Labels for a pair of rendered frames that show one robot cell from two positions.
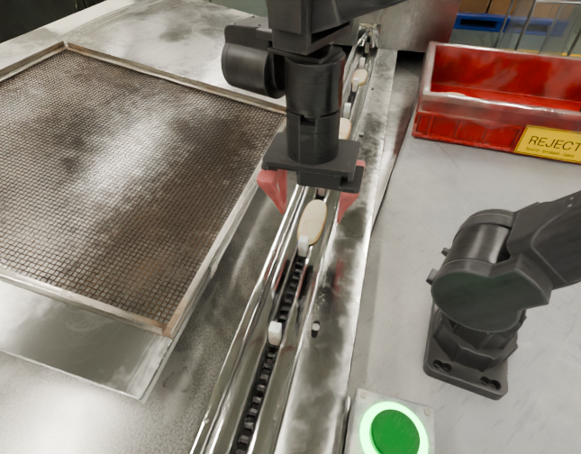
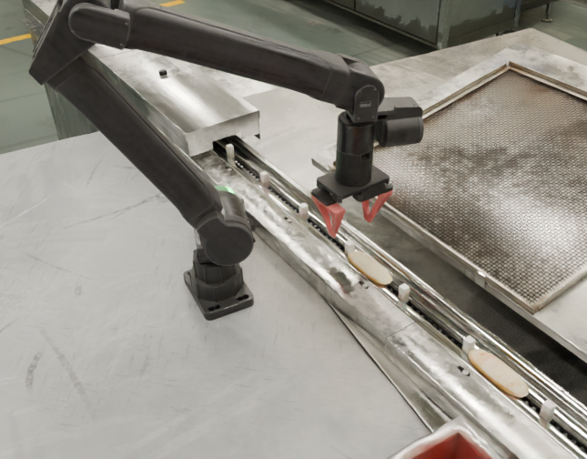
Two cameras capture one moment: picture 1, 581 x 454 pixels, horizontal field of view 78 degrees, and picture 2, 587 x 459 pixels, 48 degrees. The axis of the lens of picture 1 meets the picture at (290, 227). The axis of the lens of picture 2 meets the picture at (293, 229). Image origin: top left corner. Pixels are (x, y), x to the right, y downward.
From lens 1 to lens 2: 1.20 m
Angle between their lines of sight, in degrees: 88
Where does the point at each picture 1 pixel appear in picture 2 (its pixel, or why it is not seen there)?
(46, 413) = not seen: hidden behind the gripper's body
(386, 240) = (320, 317)
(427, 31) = not seen: outside the picture
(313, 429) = (250, 198)
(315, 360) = (273, 212)
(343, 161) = (328, 180)
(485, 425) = (186, 266)
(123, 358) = (332, 155)
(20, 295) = not seen: hidden behind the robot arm
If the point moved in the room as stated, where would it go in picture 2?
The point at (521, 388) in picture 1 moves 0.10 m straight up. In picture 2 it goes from (177, 290) to (167, 244)
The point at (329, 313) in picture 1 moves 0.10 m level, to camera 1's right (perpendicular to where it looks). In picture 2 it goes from (289, 228) to (250, 255)
